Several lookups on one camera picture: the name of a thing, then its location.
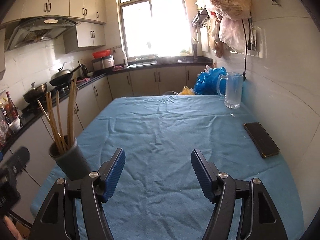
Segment wooden chopstick two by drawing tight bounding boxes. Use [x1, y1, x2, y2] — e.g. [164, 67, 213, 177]
[36, 99, 65, 156]

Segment wooden chopstick three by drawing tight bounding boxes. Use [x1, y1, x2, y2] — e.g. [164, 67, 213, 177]
[46, 92, 65, 155]

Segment wooden chopstick four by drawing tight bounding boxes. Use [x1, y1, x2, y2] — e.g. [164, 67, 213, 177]
[56, 90, 67, 155]

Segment wooden chopstick five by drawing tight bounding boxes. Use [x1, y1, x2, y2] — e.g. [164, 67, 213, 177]
[67, 80, 74, 148]

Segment wooden chopstick six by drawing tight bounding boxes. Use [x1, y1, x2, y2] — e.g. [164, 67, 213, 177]
[47, 92, 62, 155]

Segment wooden chopstick one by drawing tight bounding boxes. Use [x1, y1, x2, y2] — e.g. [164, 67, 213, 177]
[68, 78, 76, 147]

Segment lower kitchen cabinets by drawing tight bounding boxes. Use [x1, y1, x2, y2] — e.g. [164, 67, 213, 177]
[2, 63, 205, 223]

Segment kitchen cabinets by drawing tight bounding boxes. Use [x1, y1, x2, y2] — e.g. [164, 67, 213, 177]
[2, 63, 205, 223]
[0, 0, 108, 54]

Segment upper kitchen cabinets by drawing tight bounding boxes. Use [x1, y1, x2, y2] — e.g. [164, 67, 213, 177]
[0, 0, 108, 54]

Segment kitchen window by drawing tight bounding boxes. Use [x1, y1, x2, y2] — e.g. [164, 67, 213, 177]
[118, 0, 191, 60]

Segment person's left hand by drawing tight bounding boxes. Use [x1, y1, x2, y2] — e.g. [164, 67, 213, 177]
[3, 216, 23, 240]

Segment dark chopstick holder cup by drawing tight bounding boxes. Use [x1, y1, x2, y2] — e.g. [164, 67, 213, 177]
[49, 139, 91, 180]

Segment black smartphone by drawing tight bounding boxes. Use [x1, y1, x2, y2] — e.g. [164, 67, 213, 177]
[243, 122, 280, 158]

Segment sauce bottle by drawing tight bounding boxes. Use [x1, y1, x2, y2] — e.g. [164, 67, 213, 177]
[5, 91, 18, 122]

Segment steel cooking pot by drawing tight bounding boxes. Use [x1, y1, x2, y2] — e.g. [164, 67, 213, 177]
[23, 82, 47, 103]

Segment blue table cloth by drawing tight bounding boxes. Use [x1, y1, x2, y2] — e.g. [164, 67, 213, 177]
[30, 95, 305, 240]

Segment black wok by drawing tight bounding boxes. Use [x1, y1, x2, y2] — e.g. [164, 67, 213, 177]
[49, 62, 81, 87]

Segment clear glass mug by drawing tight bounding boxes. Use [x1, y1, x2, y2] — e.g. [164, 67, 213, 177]
[216, 72, 244, 109]

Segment black kettle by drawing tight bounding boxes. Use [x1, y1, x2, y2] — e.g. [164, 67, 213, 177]
[78, 61, 88, 78]

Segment blue plastic bag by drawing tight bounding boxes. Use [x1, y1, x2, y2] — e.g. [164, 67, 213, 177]
[194, 66, 227, 95]

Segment yellow plastic bag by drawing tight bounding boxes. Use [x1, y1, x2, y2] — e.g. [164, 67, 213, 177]
[179, 86, 195, 95]

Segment range hood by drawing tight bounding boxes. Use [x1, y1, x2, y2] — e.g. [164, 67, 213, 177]
[5, 16, 78, 51]

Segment red basin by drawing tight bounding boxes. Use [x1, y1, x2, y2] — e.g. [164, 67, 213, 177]
[92, 49, 112, 59]

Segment hanging plastic bags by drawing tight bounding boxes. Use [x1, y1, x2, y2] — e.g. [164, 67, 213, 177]
[197, 0, 252, 58]

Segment black power cable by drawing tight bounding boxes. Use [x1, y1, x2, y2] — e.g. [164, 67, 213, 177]
[241, 18, 253, 82]

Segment wall power socket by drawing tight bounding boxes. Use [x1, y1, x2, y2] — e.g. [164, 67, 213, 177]
[247, 25, 264, 59]

